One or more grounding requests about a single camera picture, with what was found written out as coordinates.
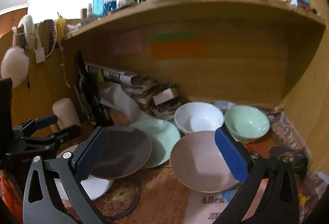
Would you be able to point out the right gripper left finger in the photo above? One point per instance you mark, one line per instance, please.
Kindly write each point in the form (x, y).
(42, 202)

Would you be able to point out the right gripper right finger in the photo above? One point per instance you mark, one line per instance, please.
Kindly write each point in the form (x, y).
(279, 202)

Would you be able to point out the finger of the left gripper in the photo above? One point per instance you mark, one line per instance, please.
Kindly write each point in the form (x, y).
(29, 127)
(29, 145)

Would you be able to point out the white plate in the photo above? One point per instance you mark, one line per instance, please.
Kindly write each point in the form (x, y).
(93, 186)

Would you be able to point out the mint green bowl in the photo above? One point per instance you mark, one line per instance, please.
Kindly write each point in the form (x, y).
(246, 124)

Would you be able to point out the pink plate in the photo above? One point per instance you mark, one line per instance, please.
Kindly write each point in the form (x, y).
(198, 164)

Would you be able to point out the dark brown plate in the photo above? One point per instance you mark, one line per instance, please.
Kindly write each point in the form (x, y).
(127, 150)

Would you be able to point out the white bowl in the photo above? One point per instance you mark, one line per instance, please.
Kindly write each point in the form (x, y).
(198, 116)

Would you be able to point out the mint green plate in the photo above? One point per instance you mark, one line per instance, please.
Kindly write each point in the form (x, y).
(163, 136)

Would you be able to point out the white fluffy pompom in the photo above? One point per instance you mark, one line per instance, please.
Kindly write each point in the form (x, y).
(15, 65)

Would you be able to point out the newspaper print table mat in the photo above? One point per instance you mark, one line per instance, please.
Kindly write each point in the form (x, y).
(157, 196)

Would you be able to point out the stack of newspapers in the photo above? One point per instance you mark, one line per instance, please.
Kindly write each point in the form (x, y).
(138, 87)

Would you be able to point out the pink sticky note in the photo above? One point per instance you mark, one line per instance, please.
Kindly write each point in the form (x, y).
(128, 42)

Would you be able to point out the small bowl of trinkets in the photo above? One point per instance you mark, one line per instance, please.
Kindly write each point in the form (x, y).
(165, 111)

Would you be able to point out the small white cardboard box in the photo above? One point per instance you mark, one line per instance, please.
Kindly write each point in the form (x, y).
(164, 96)

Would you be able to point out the blue liquid bottle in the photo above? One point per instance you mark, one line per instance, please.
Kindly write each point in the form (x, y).
(98, 7)

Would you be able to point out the orange sticky note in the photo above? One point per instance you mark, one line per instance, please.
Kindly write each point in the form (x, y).
(179, 49)

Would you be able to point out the green sticky note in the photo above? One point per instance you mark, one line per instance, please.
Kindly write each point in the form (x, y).
(171, 36)

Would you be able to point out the white mug wooden handle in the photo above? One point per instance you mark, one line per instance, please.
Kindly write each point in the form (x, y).
(66, 113)

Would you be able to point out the white charger with cable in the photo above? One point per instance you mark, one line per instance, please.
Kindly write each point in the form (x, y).
(40, 51)

